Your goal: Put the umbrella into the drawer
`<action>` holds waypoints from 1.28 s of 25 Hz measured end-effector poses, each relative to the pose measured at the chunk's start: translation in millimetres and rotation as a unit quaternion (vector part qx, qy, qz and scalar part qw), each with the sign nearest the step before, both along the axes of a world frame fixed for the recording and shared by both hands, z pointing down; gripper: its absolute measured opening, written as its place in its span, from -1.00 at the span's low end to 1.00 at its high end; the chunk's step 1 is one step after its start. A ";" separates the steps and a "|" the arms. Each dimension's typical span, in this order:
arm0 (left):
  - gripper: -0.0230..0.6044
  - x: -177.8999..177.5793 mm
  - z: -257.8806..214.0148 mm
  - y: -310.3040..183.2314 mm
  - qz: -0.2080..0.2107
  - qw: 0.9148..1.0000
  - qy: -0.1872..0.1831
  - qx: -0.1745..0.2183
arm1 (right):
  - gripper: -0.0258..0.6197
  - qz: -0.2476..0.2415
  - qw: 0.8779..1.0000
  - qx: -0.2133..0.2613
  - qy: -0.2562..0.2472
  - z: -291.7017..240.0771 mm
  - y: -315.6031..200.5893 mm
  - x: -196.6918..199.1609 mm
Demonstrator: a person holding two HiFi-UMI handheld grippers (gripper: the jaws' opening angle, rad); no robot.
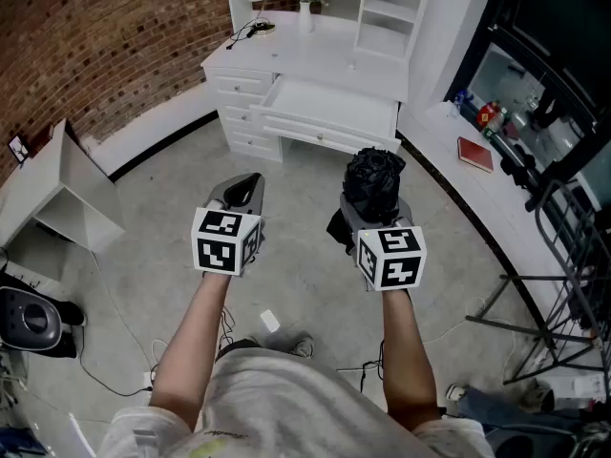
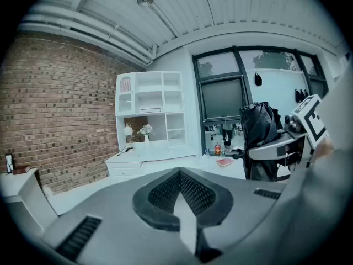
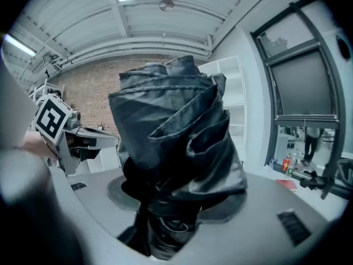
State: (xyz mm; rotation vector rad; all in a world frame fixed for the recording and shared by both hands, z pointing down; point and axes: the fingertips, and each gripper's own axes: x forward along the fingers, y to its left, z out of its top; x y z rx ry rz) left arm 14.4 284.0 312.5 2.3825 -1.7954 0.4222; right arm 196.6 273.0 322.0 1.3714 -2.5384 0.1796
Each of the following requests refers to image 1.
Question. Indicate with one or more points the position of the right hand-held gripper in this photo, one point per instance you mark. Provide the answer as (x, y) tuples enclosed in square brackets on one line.
[(396, 265)]

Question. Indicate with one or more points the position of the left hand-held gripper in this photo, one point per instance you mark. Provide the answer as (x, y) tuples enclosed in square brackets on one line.
[(215, 251)]

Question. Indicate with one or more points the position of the person's left forearm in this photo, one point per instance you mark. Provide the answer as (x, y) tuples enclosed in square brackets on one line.
[(191, 346)]

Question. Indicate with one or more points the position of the person's right forearm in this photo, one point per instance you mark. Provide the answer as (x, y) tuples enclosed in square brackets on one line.
[(406, 351)]

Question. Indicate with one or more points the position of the small white side drawer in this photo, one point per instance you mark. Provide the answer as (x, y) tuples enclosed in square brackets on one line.
[(237, 116), (238, 83), (250, 142)]

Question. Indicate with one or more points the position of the white desk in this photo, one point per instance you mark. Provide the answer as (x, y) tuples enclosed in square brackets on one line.
[(310, 50)]

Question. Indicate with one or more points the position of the white shelf unit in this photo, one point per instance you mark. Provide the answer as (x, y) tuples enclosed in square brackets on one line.
[(386, 12)]

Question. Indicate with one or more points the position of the white window sill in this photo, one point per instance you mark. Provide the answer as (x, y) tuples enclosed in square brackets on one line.
[(448, 179)]

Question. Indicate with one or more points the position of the red book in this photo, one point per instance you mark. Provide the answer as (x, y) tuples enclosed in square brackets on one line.
[(475, 154)]

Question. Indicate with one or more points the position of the white paper sheet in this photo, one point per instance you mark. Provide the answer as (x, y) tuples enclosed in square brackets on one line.
[(270, 321)]

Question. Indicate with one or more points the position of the clear blue plastic bottle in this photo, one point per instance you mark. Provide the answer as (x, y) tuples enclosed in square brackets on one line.
[(462, 97)]

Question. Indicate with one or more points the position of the green label bottle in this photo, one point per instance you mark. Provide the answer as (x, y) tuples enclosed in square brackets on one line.
[(494, 124)]

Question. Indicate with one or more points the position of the black bag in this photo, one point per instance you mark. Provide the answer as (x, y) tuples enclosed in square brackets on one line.
[(520, 170)]

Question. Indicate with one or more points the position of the red packet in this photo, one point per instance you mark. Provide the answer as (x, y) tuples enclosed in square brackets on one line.
[(488, 113)]

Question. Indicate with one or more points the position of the person's grey sneaker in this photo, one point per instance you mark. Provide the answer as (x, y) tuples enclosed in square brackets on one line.
[(303, 347)]

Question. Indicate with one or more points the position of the person's black trousers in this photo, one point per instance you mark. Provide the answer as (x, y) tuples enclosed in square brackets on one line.
[(238, 347)]

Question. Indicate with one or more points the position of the white vase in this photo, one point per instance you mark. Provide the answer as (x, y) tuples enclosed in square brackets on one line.
[(305, 19)]

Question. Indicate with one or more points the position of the white side cabinet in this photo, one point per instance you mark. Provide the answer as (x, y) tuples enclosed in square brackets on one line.
[(57, 179)]

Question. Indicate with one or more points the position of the black metal rack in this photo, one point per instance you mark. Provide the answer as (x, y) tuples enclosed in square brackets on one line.
[(568, 265)]

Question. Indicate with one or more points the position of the white power strip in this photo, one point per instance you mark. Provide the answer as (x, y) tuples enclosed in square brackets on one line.
[(149, 380)]

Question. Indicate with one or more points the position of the person's white t-shirt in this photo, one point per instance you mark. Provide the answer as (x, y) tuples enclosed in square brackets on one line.
[(286, 408)]

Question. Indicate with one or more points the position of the grey floor appliance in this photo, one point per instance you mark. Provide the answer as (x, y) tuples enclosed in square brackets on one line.
[(28, 322)]

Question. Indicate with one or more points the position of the small picture frame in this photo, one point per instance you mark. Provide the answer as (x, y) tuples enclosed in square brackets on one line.
[(18, 148)]

